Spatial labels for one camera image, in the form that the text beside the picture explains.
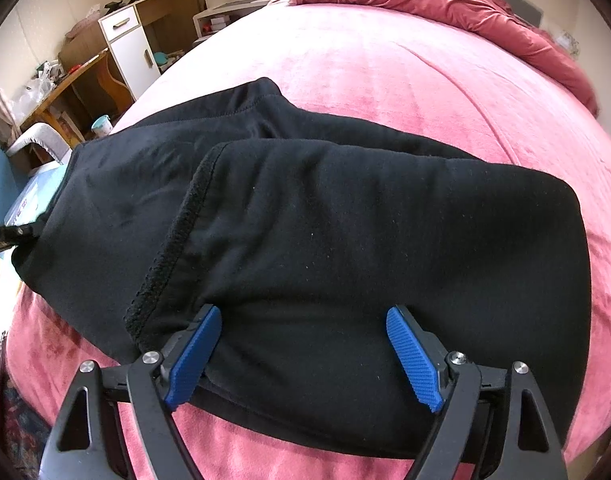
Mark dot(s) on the clear plastic sheet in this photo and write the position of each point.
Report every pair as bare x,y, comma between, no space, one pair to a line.
32,200

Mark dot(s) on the teal lidded container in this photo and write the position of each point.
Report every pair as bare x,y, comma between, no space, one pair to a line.
101,126

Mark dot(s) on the wooden open cupboard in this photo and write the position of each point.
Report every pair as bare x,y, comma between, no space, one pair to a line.
170,15

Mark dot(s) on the dark patterned cloth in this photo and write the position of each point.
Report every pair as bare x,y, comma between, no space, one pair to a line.
15,425

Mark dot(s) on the grey headboard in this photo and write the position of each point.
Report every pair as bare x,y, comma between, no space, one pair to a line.
523,5

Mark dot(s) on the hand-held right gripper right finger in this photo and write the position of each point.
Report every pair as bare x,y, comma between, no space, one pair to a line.
413,360

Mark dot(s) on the wooden desk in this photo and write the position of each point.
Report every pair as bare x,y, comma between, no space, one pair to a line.
105,85

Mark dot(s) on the blue and yellow sofa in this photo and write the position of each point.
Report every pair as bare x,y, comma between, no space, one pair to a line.
40,135

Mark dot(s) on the white cabinet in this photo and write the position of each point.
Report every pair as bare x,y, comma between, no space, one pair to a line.
130,55

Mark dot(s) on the pink bed blanket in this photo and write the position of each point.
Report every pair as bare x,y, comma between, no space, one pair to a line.
410,85

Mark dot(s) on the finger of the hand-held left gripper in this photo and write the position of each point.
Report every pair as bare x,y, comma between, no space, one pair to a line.
10,237

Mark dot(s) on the black pants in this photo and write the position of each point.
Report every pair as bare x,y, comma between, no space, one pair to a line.
335,210

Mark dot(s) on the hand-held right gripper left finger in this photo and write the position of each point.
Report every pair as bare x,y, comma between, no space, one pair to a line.
193,365

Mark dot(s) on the clear plastic bags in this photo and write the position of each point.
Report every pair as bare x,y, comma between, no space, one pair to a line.
35,90

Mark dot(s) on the white low shelf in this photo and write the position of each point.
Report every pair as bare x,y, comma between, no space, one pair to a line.
230,15

